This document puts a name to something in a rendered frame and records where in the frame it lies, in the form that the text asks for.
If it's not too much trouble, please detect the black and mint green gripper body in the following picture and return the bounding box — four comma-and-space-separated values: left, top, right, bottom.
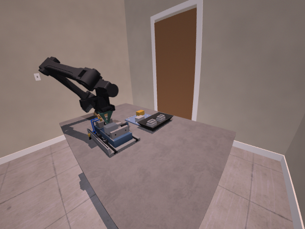
95, 96, 115, 113

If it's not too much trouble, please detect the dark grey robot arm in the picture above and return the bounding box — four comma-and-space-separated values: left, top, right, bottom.
39, 57, 119, 114

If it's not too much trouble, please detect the yellow block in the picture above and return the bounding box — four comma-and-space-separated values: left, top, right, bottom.
136, 110, 144, 116

